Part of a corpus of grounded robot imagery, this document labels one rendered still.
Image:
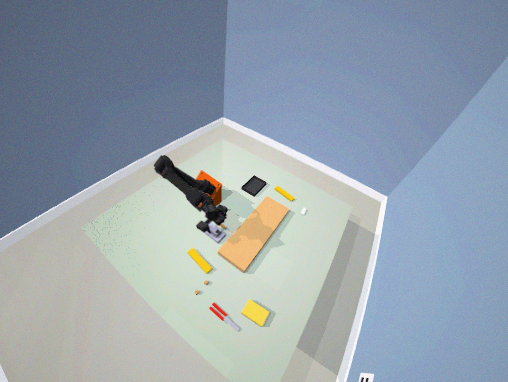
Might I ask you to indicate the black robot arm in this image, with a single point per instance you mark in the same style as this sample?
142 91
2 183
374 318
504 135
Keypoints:
193 189

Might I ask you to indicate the yellow rectangular block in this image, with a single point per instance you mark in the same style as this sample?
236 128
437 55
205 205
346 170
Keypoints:
254 312

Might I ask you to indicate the yellow long bar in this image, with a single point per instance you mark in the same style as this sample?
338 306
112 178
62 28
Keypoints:
199 260
284 193

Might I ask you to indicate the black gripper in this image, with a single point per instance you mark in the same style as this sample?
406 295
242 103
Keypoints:
204 226

